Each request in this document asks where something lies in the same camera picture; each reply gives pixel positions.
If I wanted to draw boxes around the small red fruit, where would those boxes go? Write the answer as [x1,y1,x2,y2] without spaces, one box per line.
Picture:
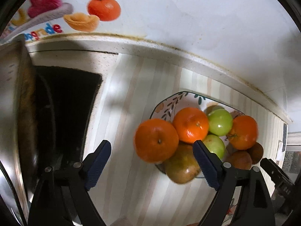
[246,142,264,165]

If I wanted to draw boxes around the dark orange tangerine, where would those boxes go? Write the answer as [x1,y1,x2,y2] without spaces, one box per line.
[226,150,252,170]

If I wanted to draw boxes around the striped cat counter mat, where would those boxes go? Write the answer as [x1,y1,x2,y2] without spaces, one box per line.
[85,54,284,225]

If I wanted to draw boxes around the large orange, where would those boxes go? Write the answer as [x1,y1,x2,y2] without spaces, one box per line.
[227,115,258,150]

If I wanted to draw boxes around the lower green apple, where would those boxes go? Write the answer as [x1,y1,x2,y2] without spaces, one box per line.
[203,134,225,160]

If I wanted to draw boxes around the green apple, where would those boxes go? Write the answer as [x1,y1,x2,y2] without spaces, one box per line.
[203,134,225,160]
[208,109,233,136]

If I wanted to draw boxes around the brown-green pear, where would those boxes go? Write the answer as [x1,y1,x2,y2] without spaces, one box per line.
[163,144,201,184]

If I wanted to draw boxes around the steel wok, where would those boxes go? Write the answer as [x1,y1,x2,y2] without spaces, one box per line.
[1,35,38,221]

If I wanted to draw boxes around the black gas stove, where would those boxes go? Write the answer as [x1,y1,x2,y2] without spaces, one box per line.
[34,66,102,169]

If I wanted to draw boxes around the upper green apple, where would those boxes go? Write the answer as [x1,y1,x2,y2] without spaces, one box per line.
[208,109,233,136]

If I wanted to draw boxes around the floral ceramic fruit plate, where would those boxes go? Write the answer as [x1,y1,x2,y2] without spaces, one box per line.
[150,91,244,225]

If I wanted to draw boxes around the colourful wall sticker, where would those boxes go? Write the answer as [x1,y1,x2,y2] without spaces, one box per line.
[1,0,121,42]

